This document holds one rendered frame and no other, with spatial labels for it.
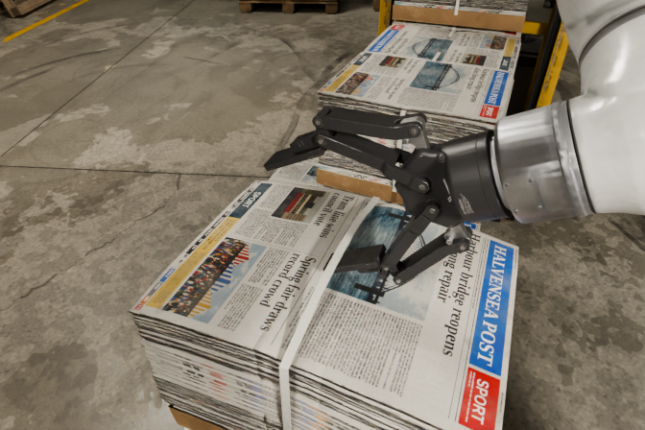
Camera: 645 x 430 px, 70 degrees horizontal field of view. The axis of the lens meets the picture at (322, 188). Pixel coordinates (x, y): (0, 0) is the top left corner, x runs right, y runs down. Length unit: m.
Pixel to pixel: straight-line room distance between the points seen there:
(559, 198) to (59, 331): 1.92
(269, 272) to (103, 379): 1.38
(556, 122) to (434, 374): 0.25
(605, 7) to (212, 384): 0.52
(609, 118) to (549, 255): 2.00
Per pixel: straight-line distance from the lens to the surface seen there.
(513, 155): 0.37
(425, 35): 1.39
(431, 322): 0.51
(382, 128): 0.40
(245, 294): 0.52
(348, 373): 0.46
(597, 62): 0.40
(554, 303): 2.13
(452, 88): 1.03
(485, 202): 0.38
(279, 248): 0.57
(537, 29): 2.09
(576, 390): 1.90
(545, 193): 0.37
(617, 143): 0.35
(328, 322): 0.49
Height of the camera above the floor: 1.46
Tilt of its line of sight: 35 degrees down
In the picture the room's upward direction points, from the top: straight up
